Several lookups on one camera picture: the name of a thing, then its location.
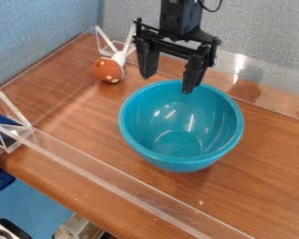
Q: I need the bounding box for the grey box under table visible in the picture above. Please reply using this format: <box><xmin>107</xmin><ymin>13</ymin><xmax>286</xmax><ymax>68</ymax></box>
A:
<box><xmin>52</xmin><ymin>214</ymin><xmax>111</xmax><ymax>239</ymax></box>

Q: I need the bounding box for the black cable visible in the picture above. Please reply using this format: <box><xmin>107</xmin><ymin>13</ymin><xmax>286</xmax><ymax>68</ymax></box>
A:
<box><xmin>198</xmin><ymin>0</ymin><xmax>223</xmax><ymax>13</ymax></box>

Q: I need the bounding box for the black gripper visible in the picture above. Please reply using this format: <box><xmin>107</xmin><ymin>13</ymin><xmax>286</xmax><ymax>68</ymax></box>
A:
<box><xmin>133</xmin><ymin>0</ymin><xmax>222</xmax><ymax>94</ymax></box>

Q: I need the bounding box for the brown white plush mushroom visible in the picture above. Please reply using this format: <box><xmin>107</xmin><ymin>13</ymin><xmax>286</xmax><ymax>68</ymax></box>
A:
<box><xmin>92</xmin><ymin>44</ymin><xmax>129</xmax><ymax>84</ymax></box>

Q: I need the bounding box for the clear acrylic front barrier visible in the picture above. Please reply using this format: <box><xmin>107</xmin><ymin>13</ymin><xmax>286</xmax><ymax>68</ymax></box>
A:
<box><xmin>0</xmin><ymin>123</ymin><xmax>254</xmax><ymax>239</ymax></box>

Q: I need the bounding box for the black white object bottom left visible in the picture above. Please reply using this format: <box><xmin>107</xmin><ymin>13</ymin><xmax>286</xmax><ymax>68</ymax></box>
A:
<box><xmin>0</xmin><ymin>218</ymin><xmax>32</xmax><ymax>239</ymax></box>

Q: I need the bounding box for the clear acrylic left barrier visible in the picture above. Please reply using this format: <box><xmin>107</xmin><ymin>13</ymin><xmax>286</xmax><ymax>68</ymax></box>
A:
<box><xmin>0</xmin><ymin>28</ymin><xmax>100</xmax><ymax>126</ymax></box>

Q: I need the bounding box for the blue plastic bowl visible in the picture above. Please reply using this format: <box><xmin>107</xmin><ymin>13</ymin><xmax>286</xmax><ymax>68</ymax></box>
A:
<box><xmin>119</xmin><ymin>79</ymin><xmax>244</xmax><ymax>173</ymax></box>

